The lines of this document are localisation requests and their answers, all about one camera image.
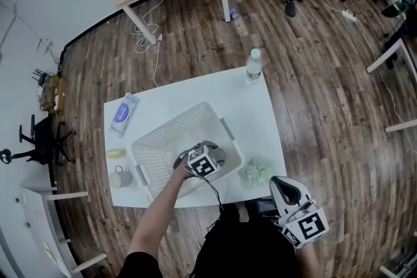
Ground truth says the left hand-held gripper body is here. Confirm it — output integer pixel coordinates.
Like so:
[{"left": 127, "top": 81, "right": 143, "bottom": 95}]
[{"left": 173, "top": 145, "right": 219, "bottom": 182}]

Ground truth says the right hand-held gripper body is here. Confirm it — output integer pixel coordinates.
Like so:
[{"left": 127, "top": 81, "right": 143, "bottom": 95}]
[{"left": 276, "top": 200, "right": 330, "bottom": 250}]

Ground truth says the white plastic basket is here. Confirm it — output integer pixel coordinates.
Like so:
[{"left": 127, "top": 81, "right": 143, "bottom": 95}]
[{"left": 130, "top": 100, "right": 246, "bottom": 201}]

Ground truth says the grey mug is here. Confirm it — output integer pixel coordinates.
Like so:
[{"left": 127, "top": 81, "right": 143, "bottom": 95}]
[{"left": 108, "top": 165, "right": 133, "bottom": 189}]

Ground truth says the person's right forearm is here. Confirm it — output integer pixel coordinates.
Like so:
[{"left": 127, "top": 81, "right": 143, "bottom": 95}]
[{"left": 295, "top": 242, "right": 323, "bottom": 278}]

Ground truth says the person's left forearm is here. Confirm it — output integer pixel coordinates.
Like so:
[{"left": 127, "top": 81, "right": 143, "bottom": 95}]
[{"left": 126, "top": 169, "right": 192, "bottom": 258}]

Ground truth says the black device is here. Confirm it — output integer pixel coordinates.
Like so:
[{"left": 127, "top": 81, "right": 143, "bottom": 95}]
[{"left": 255, "top": 198, "right": 278, "bottom": 215}]

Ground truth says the green crumpled cloth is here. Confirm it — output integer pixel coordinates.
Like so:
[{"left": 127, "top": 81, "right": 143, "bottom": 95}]
[{"left": 239, "top": 156, "right": 277, "bottom": 187}]

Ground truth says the person's black clothing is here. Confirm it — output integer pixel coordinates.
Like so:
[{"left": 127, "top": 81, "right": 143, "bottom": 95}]
[{"left": 119, "top": 203, "right": 299, "bottom": 278}]

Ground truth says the yellow sponge bar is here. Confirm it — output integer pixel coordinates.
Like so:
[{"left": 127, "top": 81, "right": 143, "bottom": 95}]
[{"left": 106, "top": 148, "right": 128, "bottom": 160}]

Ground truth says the clear water bottle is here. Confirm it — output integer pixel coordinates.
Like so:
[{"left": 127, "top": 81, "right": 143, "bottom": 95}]
[{"left": 244, "top": 48, "right": 263, "bottom": 81}]

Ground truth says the wet wipes packet purple label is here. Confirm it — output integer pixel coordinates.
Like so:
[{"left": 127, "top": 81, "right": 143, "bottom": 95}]
[{"left": 109, "top": 92, "right": 141, "bottom": 138}]

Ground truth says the white desk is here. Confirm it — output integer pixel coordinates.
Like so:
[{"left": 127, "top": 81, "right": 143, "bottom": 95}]
[
  {"left": 385, "top": 119, "right": 417, "bottom": 133},
  {"left": 366, "top": 38, "right": 417, "bottom": 74}
]

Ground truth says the flat yellow object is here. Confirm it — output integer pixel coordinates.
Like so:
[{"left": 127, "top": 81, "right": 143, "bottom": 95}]
[{"left": 44, "top": 242, "right": 56, "bottom": 263}]

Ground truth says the black router with antennas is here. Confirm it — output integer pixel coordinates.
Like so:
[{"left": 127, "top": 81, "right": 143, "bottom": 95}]
[{"left": 31, "top": 67, "right": 46, "bottom": 86}]

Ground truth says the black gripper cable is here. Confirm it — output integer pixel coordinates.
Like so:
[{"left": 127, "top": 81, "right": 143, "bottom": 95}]
[{"left": 200, "top": 177, "right": 225, "bottom": 232}]

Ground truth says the coiled white cable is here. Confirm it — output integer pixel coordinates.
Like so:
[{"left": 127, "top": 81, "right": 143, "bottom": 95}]
[{"left": 129, "top": 0, "right": 164, "bottom": 55}]

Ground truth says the long white cable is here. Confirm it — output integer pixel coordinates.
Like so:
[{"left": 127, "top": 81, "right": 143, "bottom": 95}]
[{"left": 312, "top": 0, "right": 417, "bottom": 154}]

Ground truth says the white wall socket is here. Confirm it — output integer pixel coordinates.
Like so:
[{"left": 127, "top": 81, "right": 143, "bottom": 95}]
[{"left": 35, "top": 37, "right": 56, "bottom": 53}]

